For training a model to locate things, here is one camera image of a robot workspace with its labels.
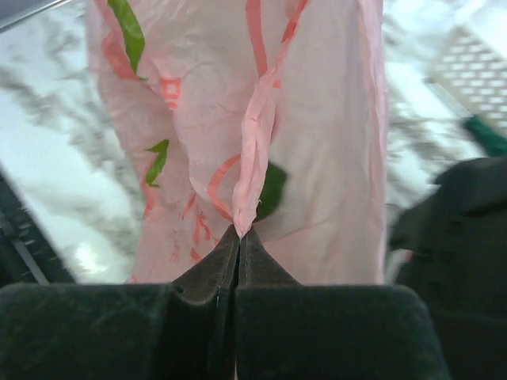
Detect aluminium rail left edge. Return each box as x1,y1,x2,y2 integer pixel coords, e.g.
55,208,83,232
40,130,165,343
0,0,64,32

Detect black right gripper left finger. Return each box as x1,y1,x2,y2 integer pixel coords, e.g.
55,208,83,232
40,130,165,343
1,228,239,379

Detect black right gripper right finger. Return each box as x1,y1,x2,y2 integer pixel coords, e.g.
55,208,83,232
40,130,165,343
235,231,450,380

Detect pink plastic bag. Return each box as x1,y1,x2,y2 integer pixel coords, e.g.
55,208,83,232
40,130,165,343
86,1,388,284

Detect white perforated plastic basket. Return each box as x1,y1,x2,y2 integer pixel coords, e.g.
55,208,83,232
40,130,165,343
429,27,506,134

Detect black toolbox clear lids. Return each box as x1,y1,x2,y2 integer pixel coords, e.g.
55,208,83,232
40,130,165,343
389,157,506,379

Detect green handled screwdriver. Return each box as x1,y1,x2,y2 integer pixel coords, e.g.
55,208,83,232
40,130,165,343
461,116,507,157

